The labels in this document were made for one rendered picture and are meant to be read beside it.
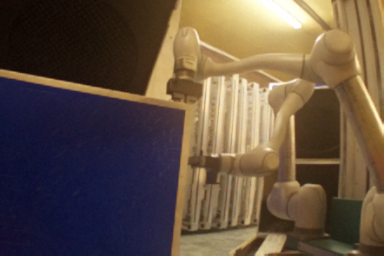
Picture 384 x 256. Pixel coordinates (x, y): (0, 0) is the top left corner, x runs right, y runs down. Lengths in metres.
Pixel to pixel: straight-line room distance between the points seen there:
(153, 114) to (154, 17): 0.79
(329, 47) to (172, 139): 0.59
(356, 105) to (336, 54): 0.17
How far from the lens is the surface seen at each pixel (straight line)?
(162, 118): 1.02
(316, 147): 3.87
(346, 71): 0.98
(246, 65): 1.23
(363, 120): 0.98
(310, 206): 1.52
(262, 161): 1.13
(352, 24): 1.78
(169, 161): 1.02
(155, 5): 1.66
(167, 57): 2.68
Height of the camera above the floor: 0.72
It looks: 15 degrees up
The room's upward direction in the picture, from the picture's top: 6 degrees clockwise
